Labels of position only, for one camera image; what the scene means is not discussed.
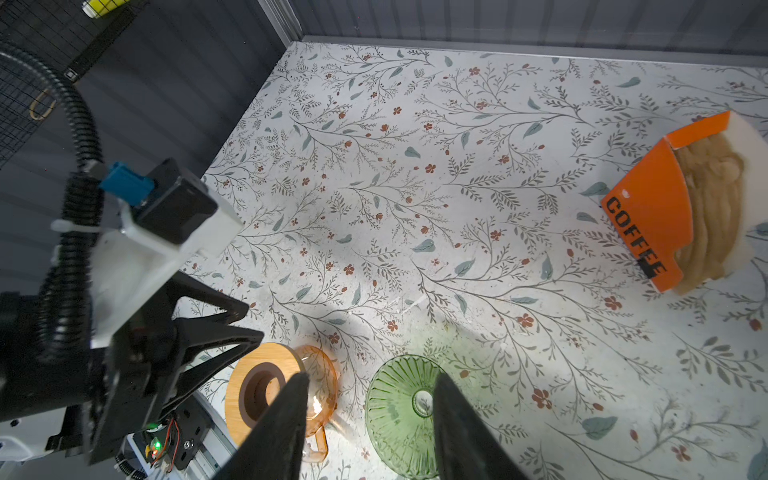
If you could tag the orange coffee filter box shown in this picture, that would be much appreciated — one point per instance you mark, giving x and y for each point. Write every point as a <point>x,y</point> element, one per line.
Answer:
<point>685,209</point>

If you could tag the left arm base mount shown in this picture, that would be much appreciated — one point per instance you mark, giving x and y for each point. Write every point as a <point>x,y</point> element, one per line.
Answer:
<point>166,450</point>

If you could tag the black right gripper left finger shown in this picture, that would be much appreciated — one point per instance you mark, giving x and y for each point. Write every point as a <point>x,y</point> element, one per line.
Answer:
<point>273,449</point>

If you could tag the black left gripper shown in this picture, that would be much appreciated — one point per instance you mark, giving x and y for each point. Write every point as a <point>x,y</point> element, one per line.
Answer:
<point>95,397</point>

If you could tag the floral table mat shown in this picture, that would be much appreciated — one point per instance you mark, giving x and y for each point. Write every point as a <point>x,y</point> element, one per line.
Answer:
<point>447,204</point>

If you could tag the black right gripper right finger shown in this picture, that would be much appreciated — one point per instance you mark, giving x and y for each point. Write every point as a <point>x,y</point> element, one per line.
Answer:
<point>464,447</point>

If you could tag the orange glass carafe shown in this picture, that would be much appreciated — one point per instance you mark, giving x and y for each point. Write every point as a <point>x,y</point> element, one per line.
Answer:
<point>323,392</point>

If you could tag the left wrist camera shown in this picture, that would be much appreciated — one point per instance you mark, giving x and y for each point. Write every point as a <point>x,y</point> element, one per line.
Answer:
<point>166,217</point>

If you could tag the black wire basket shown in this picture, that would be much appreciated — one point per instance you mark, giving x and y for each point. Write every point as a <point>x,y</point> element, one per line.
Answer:
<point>65,37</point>

